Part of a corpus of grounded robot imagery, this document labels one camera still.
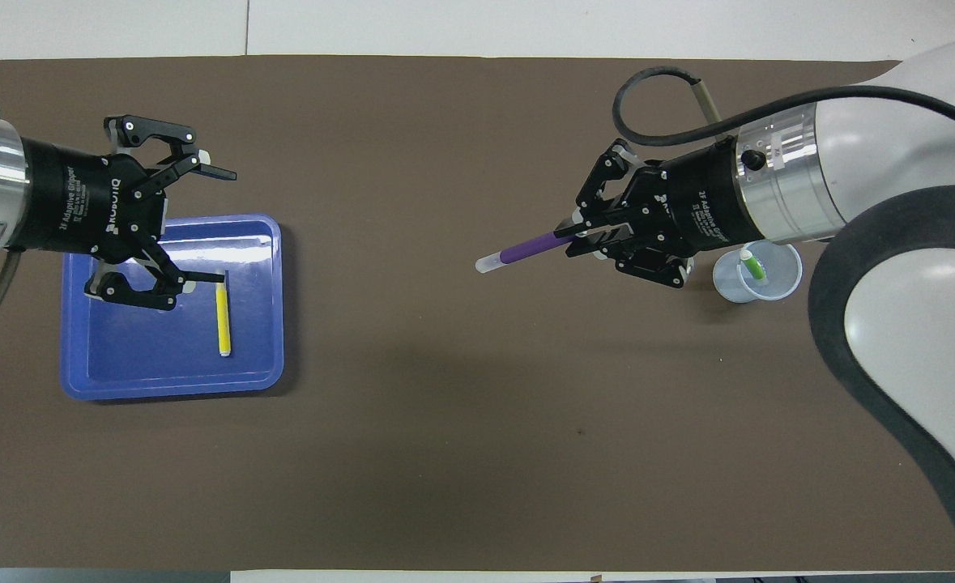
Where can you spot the purple pen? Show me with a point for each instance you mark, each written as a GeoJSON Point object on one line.
{"type": "Point", "coordinates": [526, 249]}

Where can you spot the translucent mesh pen cup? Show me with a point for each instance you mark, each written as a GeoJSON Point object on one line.
{"type": "Point", "coordinates": [777, 283]}

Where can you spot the green pen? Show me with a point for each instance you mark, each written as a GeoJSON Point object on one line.
{"type": "Point", "coordinates": [756, 269]}

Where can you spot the brown table mat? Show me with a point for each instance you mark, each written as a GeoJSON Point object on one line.
{"type": "Point", "coordinates": [445, 445]}

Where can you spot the yellow pen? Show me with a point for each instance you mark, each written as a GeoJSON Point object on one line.
{"type": "Point", "coordinates": [223, 316]}

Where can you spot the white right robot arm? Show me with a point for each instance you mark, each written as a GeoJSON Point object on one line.
{"type": "Point", "coordinates": [906, 324]}

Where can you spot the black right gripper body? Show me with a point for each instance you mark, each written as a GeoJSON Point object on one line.
{"type": "Point", "coordinates": [688, 206]}

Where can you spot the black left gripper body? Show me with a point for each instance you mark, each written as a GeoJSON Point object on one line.
{"type": "Point", "coordinates": [80, 202]}

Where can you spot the blue plastic tray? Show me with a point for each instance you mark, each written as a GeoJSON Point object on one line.
{"type": "Point", "coordinates": [161, 364]}

